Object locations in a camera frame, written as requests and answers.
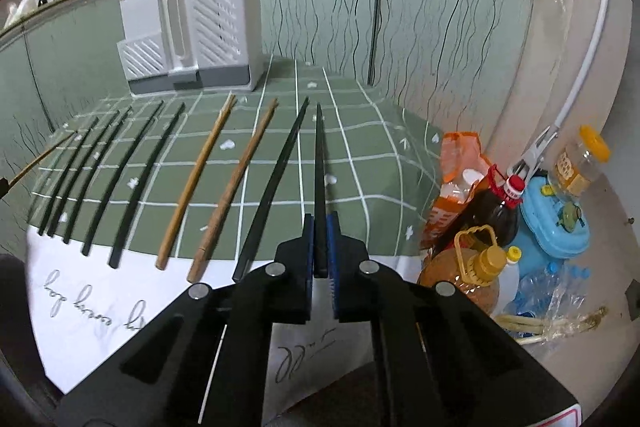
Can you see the yellow lid glass jar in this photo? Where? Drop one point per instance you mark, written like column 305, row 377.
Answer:
column 579, row 163

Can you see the white grey utensil holder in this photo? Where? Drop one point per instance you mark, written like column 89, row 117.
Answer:
column 181, row 45

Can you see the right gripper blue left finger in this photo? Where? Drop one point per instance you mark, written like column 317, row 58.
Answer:
column 294, row 285

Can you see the dark soy sauce bottle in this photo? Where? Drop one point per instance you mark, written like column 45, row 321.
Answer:
column 494, row 203

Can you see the blue plastic container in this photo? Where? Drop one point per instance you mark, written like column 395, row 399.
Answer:
column 541, row 236

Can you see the green checked tablecloth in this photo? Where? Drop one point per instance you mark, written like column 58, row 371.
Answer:
column 88, row 297

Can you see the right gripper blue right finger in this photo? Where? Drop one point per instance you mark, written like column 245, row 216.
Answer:
column 345, row 256

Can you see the orange snack bag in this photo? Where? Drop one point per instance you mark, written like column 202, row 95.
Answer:
column 464, row 168

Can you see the cooking oil bottle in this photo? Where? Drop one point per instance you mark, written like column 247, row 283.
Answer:
column 484, row 271

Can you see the wooden chopstick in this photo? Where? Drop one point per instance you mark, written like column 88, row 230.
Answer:
column 174, row 224
column 35, row 162
column 216, row 221

